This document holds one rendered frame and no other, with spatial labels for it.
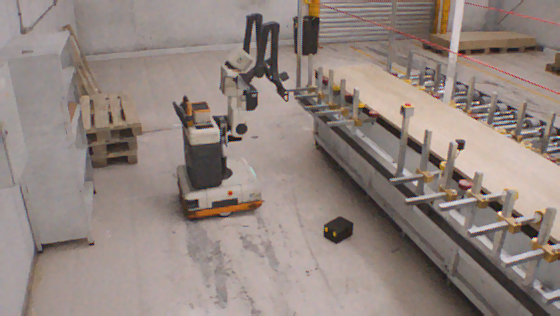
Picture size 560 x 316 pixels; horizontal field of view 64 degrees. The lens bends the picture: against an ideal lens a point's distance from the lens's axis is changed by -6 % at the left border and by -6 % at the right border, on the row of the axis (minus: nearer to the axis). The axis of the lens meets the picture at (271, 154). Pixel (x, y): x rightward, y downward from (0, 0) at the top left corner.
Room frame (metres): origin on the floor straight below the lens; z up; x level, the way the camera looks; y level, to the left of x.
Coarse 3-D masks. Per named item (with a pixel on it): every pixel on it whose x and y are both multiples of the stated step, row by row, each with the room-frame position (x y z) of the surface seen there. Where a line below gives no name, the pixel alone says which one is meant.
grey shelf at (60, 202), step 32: (64, 32) 3.83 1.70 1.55; (32, 64) 3.01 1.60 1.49; (64, 64) 3.89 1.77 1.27; (32, 96) 3.00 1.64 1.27; (64, 96) 3.07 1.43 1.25; (32, 128) 2.99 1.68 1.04; (64, 128) 3.05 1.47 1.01; (32, 160) 2.97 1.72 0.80; (64, 160) 3.04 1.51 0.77; (32, 192) 2.96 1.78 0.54; (64, 192) 3.03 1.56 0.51; (32, 224) 2.94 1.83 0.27; (64, 224) 3.01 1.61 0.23
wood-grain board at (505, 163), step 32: (352, 96) 4.12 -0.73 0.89; (384, 96) 4.09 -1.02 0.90; (416, 96) 4.10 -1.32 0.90; (416, 128) 3.33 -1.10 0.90; (448, 128) 3.33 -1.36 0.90; (480, 128) 3.34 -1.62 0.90; (480, 160) 2.77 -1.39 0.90; (512, 160) 2.77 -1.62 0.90; (544, 160) 2.77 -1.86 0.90; (544, 192) 2.33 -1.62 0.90
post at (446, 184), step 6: (450, 144) 2.46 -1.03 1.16; (456, 144) 2.44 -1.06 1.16; (450, 150) 2.45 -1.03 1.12; (456, 150) 2.45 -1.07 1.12; (450, 156) 2.44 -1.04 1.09; (450, 162) 2.44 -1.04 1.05; (450, 168) 2.44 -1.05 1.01; (444, 174) 2.46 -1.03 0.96; (450, 174) 2.44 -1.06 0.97; (444, 180) 2.46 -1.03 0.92; (450, 180) 2.45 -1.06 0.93; (444, 186) 2.45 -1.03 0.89; (450, 186) 2.45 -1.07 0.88
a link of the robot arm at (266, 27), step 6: (264, 24) 3.69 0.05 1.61; (270, 24) 3.66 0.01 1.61; (264, 30) 3.65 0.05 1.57; (270, 30) 3.67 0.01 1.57; (264, 36) 3.66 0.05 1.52; (264, 42) 3.66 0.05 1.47; (264, 48) 3.66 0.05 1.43; (258, 54) 3.66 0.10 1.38; (264, 54) 3.66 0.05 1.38; (258, 60) 3.65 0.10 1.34; (264, 60) 3.66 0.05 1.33; (258, 66) 3.63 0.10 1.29; (258, 72) 3.62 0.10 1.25; (264, 72) 3.63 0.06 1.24
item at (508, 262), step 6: (552, 246) 1.73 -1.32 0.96; (558, 246) 1.72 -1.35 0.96; (528, 252) 1.68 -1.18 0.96; (534, 252) 1.68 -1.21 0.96; (540, 252) 1.68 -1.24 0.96; (504, 258) 1.64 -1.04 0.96; (510, 258) 1.65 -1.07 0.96; (516, 258) 1.64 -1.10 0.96; (522, 258) 1.64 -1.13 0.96; (528, 258) 1.65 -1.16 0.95; (534, 258) 1.66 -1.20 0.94; (504, 264) 1.62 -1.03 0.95; (510, 264) 1.62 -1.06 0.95; (516, 264) 1.63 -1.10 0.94
